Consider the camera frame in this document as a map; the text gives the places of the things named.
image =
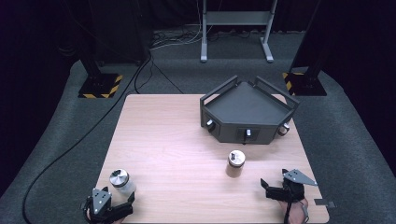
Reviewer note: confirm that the grey tape strip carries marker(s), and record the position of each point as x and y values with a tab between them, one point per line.
325	203

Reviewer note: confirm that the grey metal stand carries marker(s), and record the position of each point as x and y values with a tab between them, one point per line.
238	18

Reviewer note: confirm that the person's right hand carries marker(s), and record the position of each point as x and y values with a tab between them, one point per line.
295	213

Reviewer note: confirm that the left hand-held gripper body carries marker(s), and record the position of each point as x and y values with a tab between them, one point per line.
101	202

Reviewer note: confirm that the black cabinet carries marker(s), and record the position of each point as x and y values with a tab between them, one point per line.
121	31

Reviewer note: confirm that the clear jar with metal lid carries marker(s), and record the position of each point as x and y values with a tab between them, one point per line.
122	182

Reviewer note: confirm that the person's left hand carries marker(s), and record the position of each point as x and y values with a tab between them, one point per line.
116	221

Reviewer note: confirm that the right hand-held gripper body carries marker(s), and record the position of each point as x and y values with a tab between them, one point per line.
291	186

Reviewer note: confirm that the dark grey corner rack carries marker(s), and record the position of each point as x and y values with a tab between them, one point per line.
249	109

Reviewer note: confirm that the black striped stand base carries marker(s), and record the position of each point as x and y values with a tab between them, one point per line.
306	84
101	85

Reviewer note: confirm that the brown jar with metal lid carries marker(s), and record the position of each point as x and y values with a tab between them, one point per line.
235	163

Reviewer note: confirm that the silver knob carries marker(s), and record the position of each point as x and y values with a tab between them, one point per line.
248	132
209	123
285	127

